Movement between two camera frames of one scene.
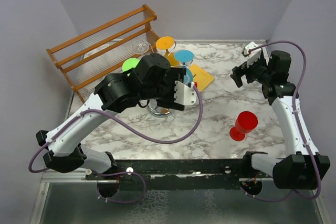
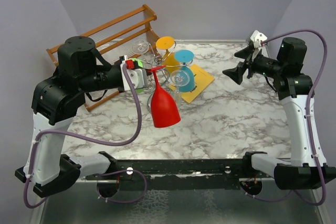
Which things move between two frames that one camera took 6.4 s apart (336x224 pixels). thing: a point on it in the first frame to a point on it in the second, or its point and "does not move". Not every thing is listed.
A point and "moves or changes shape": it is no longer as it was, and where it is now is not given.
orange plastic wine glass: [165, 42] does not move
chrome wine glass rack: [153, 105] moves or changes shape
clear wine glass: [140, 47] does not move
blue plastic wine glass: [186, 57] does not move
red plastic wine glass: [245, 122] to [165, 110]
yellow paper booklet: [202, 78] does not move
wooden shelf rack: [113, 43] does not move
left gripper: [172, 75] to [136, 64]
